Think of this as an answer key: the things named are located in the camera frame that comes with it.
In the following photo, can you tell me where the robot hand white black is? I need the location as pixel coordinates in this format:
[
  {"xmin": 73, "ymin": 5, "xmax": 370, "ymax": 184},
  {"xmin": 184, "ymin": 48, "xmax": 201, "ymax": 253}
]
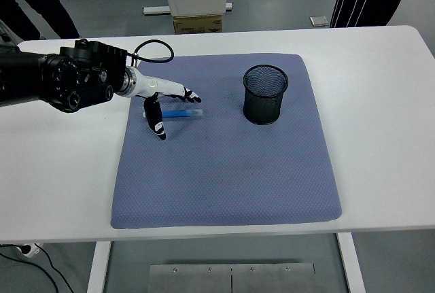
[{"xmin": 130, "ymin": 68, "xmax": 202, "ymax": 141}]

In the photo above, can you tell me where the blue marker with clear cap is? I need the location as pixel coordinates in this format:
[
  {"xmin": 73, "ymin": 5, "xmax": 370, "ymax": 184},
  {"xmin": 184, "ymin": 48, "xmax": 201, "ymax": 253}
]
[{"xmin": 141, "ymin": 109, "xmax": 205, "ymax": 120}]

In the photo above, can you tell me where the black mesh pen holder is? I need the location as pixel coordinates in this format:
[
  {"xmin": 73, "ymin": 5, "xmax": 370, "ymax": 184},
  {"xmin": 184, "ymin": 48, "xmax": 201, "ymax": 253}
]
[{"xmin": 243, "ymin": 64, "xmax": 290, "ymax": 126}]

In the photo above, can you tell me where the brown cardboard box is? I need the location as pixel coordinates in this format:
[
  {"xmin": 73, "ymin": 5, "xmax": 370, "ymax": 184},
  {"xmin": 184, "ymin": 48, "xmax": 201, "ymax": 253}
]
[{"xmin": 172, "ymin": 14, "xmax": 224, "ymax": 35}]

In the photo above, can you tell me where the white cabinet base bar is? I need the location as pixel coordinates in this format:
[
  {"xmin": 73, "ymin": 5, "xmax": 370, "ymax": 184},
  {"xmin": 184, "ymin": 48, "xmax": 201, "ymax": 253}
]
[{"xmin": 142, "ymin": 1, "xmax": 234, "ymax": 15}]

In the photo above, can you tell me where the blue-grey quilted mat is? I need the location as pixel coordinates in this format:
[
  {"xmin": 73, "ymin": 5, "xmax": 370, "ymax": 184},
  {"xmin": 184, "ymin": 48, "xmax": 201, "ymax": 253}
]
[{"xmin": 110, "ymin": 53, "xmax": 343, "ymax": 230}]

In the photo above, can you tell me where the person in plain dark trousers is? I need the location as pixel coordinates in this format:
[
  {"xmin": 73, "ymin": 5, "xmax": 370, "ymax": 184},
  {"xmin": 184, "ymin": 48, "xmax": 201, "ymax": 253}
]
[{"xmin": 0, "ymin": 0, "xmax": 81, "ymax": 41}]

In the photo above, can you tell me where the white table leg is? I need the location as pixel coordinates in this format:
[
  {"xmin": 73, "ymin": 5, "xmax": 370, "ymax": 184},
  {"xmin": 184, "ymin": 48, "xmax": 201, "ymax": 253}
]
[
  {"xmin": 86, "ymin": 241, "xmax": 112, "ymax": 293},
  {"xmin": 336, "ymin": 233, "xmax": 367, "ymax": 293}
]

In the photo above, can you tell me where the grey metal plate with screws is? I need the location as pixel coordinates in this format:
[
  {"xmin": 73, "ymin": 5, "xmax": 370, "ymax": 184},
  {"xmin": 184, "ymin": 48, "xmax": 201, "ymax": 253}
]
[{"xmin": 149, "ymin": 262, "xmax": 317, "ymax": 293}]

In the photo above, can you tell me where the white power strip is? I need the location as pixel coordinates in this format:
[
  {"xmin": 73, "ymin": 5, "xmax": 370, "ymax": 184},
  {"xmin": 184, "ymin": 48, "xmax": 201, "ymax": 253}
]
[{"xmin": 18, "ymin": 242, "xmax": 44, "ymax": 259}]

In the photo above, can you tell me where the thin black floor cable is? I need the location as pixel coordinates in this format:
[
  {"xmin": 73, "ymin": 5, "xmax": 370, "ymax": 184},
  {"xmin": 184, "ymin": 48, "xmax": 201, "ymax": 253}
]
[{"xmin": 0, "ymin": 243, "xmax": 74, "ymax": 293}]

